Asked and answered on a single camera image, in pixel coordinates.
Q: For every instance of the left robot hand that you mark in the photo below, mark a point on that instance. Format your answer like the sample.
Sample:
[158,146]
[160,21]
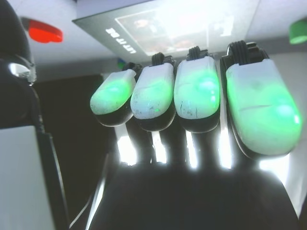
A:
[192,203]

